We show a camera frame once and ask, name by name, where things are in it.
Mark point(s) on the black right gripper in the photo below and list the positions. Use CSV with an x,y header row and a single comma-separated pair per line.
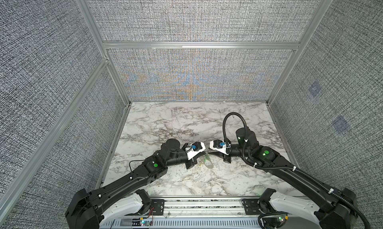
x,y
226,158

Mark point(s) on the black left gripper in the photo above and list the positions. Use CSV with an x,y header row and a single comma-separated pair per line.
x,y
192,161

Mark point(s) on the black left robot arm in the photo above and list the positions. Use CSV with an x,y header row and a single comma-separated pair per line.
x,y
89,210

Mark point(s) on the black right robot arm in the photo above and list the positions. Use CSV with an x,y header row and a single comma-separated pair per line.
x,y
326,206

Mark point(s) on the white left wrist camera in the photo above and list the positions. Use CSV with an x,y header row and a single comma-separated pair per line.
x,y
194,149

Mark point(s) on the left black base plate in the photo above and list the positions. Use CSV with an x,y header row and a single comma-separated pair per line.
x,y
157,207

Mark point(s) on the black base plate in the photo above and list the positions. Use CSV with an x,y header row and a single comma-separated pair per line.
x,y
251,207
157,207

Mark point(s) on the aluminium front rail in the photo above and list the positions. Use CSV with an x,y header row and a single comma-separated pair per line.
x,y
176,207

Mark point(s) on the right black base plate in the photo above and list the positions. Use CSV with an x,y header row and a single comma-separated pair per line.
x,y
251,207

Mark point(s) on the slotted grey cable duct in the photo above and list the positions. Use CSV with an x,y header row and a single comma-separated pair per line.
x,y
183,223

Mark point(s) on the aluminium enclosure frame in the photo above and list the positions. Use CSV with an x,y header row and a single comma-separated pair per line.
x,y
52,54

